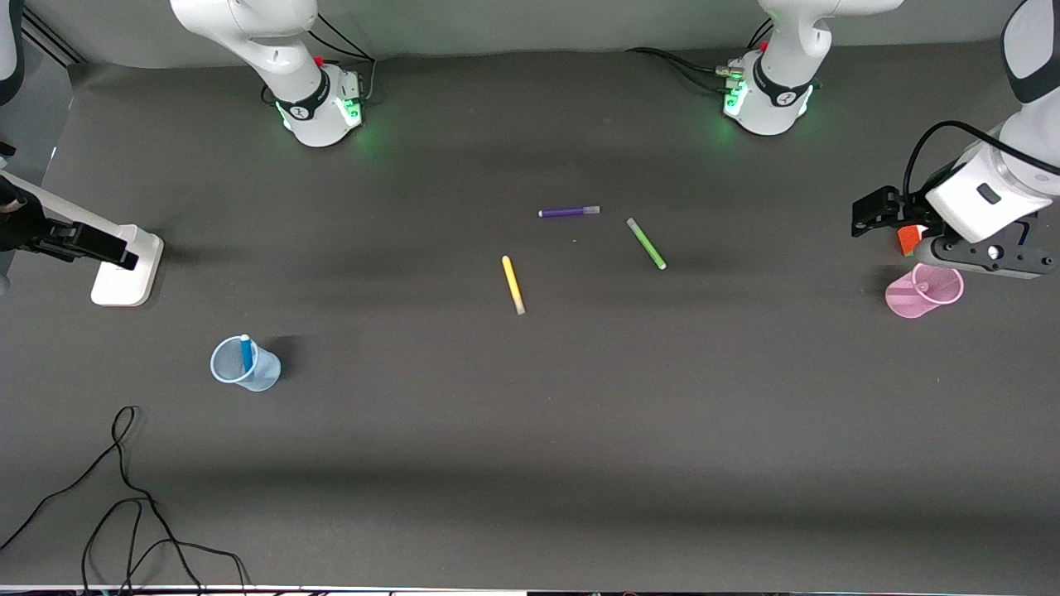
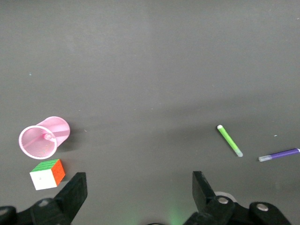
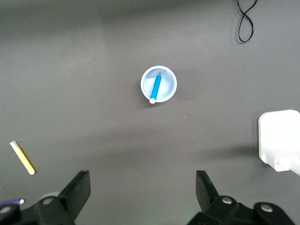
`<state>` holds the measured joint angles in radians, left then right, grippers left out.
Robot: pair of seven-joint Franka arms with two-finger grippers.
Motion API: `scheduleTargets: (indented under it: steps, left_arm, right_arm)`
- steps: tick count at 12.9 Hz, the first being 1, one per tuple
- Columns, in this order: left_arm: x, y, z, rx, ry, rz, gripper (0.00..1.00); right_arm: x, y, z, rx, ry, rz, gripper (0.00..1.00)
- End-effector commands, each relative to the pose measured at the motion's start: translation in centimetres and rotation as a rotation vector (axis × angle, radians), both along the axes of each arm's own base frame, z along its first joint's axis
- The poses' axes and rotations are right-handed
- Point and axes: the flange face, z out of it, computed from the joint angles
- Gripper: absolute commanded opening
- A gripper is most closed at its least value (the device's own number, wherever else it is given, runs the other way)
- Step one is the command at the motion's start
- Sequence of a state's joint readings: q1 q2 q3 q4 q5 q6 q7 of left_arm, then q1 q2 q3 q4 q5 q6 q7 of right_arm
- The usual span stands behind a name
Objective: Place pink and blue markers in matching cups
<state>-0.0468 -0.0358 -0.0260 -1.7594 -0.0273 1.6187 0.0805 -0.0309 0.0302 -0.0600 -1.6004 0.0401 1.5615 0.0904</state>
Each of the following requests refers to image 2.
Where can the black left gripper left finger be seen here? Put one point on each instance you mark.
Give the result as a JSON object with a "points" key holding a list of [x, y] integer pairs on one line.
{"points": [[47, 213]]}

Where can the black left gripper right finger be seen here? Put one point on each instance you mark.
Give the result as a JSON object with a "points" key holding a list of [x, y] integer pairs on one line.
{"points": [[222, 213]]}

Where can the colourful puzzle cube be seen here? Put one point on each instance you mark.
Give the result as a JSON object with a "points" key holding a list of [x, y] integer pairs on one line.
{"points": [[44, 179]]}

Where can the green marker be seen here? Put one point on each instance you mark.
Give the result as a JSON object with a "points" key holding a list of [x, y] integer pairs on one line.
{"points": [[229, 140]]}

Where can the purple marker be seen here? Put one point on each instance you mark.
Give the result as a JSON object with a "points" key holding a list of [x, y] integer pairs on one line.
{"points": [[281, 154]]}

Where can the pink plastic cup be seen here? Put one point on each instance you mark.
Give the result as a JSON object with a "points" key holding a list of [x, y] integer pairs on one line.
{"points": [[56, 123]]}

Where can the dark grey table mat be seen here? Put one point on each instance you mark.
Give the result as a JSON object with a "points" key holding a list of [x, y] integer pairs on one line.
{"points": [[140, 58]]}

